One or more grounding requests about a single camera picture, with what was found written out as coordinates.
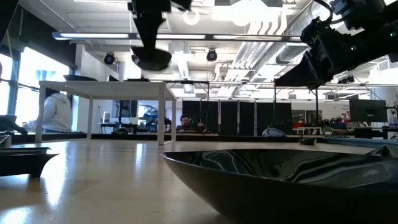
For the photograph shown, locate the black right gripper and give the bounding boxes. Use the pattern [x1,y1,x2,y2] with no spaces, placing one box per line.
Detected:
[275,17,361,90]

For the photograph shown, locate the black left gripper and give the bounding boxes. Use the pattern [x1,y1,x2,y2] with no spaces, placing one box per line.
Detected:
[129,0,192,48]

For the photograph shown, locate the white low table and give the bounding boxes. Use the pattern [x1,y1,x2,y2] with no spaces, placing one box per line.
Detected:
[295,126,323,136]

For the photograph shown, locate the long linear ceiling light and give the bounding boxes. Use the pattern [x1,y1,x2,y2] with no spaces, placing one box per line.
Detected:
[51,30,304,43]

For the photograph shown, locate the white and dark ball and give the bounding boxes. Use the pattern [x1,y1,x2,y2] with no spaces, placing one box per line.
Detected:
[261,126,286,138]

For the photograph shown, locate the white perforated metal shelf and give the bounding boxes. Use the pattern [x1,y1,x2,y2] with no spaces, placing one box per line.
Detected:
[34,80,178,146]

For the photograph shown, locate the black monitor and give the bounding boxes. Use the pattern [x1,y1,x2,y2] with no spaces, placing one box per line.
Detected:
[119,100,139,118]
[348,98,389,123]

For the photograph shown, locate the black room divider panels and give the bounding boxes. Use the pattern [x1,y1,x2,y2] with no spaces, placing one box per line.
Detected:
[182,99,293,137]

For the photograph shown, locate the person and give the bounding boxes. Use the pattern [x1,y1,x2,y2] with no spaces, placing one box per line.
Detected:
[175,113,206,134]
[29,88,75,134]

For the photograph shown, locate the silver ventilation duct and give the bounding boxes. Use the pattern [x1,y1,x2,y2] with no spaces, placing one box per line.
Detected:
[275,0,315,66]

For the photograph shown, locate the white ring light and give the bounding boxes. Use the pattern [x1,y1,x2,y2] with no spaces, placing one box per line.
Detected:
[182,9,201,26]

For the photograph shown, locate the black aluminium rig frame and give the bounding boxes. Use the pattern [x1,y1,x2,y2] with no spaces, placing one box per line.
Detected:
[12,132,398,149]

